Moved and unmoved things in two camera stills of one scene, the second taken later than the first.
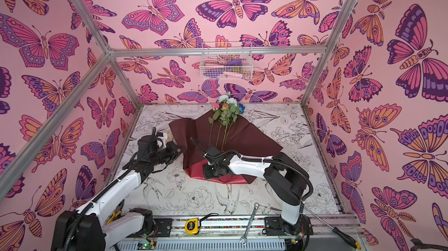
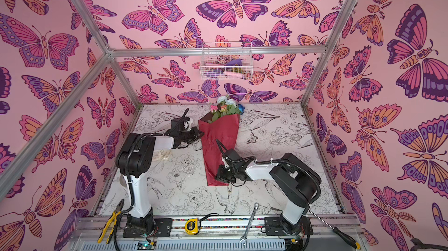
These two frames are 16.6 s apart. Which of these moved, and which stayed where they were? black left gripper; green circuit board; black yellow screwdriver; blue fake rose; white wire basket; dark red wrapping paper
Moved: dark red wrapping paper; black left gripper
Stayed: black yellow screwdriver; white wire basket; green circuit board; blue fake rose
